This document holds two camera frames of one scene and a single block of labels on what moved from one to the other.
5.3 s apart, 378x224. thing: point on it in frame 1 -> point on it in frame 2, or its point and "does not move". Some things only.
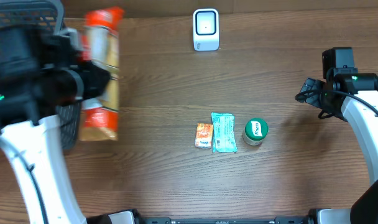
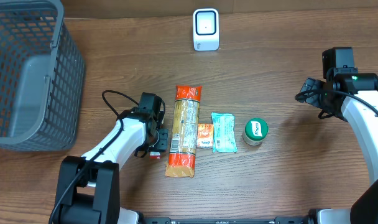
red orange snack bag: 100,43 -> 185,136
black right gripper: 314,98 does not move
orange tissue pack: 204,135 does not move
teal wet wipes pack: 224,133 does not move
